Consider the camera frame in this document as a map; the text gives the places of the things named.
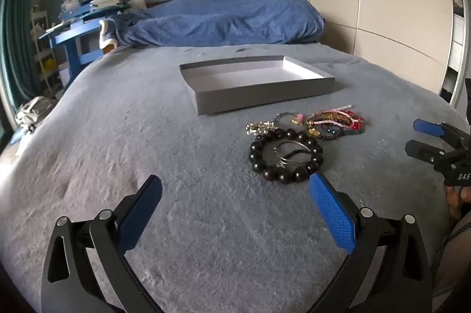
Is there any dark bead gold charm bracelet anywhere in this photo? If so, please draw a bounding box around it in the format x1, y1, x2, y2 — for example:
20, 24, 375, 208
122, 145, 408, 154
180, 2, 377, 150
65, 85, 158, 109
307, 127, 348, 141

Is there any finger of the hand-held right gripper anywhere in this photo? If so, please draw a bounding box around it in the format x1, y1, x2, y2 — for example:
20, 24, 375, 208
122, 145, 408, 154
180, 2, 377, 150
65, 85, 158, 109
405, 140, 471, 187
413, 119, 471, 152

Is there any pink braided bracelet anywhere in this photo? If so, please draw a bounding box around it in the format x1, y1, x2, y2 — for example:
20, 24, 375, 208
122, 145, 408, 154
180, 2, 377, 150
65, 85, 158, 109
305, 105, 365, 127

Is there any silver wire bangle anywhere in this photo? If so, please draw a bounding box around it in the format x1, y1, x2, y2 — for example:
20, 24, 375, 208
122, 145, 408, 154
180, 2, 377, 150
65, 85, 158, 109
273, 140, 311, 166

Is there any white open shelf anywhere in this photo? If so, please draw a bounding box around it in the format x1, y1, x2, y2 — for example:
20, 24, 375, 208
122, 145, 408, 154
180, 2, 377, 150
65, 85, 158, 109
440, 0, 471, 109

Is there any teal curtain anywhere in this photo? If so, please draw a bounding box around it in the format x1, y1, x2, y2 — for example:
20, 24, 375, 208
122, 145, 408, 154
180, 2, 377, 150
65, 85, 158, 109
0, 0, 39, 111

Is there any blue wooden desk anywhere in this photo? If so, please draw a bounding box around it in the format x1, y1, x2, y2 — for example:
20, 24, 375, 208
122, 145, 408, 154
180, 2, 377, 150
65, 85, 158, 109
39, 0, 131, 87

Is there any grey cord bracelet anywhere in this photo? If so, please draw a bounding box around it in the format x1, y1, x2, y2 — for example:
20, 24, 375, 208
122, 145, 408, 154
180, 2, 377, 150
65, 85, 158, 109
273, 112, 304, 127

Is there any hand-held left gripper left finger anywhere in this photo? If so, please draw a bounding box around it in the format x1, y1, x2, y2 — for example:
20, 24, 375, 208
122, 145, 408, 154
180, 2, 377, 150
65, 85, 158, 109
40, 174, 164, 313

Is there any large black bead bracelet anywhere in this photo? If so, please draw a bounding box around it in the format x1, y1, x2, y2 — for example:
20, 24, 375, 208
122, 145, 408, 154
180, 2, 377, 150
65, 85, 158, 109
249, 128, 324, 183

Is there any red bead bracelet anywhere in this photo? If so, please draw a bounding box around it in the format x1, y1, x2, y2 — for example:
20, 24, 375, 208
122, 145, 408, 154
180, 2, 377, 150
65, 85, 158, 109
344, 116, 371, 134

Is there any grey fleece blanket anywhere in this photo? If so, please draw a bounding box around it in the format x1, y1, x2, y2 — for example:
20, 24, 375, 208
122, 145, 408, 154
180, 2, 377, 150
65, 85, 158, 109
0, 42, 460, 313

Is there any grey cardboard box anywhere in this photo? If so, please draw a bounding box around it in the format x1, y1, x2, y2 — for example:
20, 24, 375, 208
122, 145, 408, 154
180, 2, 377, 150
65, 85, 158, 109
180, 55, 336, 116

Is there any person's right hand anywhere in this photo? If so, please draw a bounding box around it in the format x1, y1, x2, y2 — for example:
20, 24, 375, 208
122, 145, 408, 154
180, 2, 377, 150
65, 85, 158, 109
443, 184, 471, 222

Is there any white and yellow cloth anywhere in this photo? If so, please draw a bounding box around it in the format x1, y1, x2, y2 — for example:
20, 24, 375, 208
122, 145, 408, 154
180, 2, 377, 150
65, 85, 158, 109
99, 19, 119, 55

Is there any person's right forearm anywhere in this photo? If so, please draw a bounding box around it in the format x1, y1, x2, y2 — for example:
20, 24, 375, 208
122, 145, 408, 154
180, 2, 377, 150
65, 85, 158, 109
431, 204, 471, 299

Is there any white shelving unit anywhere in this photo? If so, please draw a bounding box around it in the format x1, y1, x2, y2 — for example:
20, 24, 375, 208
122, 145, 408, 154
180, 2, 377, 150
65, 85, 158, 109
30, 5, 63, 95

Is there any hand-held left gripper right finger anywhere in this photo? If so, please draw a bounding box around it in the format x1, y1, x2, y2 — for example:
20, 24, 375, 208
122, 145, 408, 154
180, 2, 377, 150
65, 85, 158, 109
307, 171, 433, 313

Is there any beige wardrobe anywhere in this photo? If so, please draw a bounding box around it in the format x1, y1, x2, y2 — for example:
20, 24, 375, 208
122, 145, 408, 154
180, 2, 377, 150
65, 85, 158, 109
305, 0, 459, 95

